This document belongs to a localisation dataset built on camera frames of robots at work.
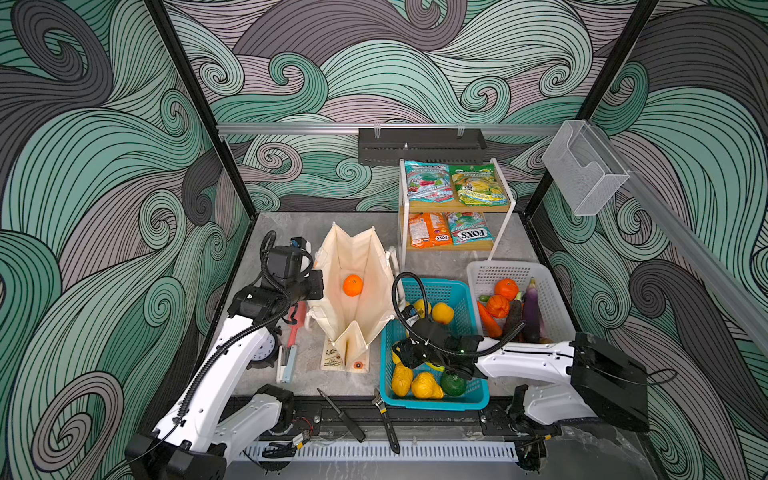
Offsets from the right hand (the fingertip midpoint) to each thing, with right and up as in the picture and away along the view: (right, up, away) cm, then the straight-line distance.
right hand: (398, 348), depth 82 cm
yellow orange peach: (+14, +8, +6) cm, 17 cm away
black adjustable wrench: (-2, -17, -11) cm, 21 cm away
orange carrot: (+29, +5, +6) cm, 30 cm away
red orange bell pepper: (+30, +11, +4) cm, 32 cm away
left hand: (-21, +21, -6) cm, 31 cm away
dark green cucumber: (+36, +7, +5) cm, 37 cm away
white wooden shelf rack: (+14, +39, -4) cm, 42 cm away
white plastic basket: (+45, +7, +1) cm, 46 cm away
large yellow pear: (+6, -7, -8) cm, 12 cm away
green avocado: (+13, -6, -8) cm, 17 cm away
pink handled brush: (-31, -2, -1) cm, 31 cm away
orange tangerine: (-14, +16, +11) cm, 24 cm away
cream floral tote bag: (-12, +12, -19) cm, 25 cm away
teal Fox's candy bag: (+23, +34, +10) cm, 43 cm away
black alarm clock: (-38, -2, 0) cm, 38 cm away
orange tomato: (+35, +15, +10) cm, 39 cm away
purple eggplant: (+40, +8, +6) cm, 42 cm away
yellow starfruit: (+1, -5, -6) cm, 8 cm away
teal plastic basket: (+18, +14, +7) cm, 24 cm away
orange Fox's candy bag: (+10, +34, +10) cm, 37 cm away
